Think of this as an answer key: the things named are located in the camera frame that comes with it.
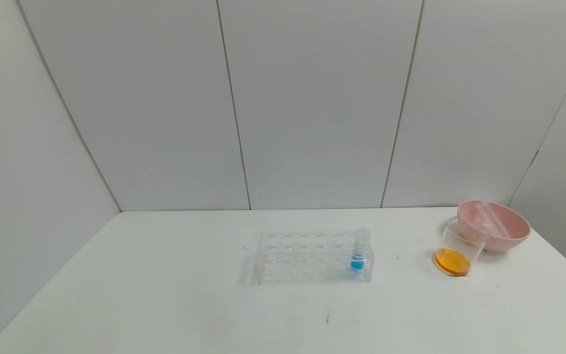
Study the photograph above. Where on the clear plastic beaker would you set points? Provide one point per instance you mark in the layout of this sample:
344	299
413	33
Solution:
452	260

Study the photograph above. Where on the pink bowl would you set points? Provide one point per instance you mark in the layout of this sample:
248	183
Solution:
514	231

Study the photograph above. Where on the clear plastic test tube rack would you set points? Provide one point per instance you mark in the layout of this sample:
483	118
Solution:
288	255

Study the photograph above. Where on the test tube with blue pigment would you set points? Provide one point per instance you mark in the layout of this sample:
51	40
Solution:
357	263

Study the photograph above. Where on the test tube with yellow pigment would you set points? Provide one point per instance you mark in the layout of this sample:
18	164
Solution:
495	220

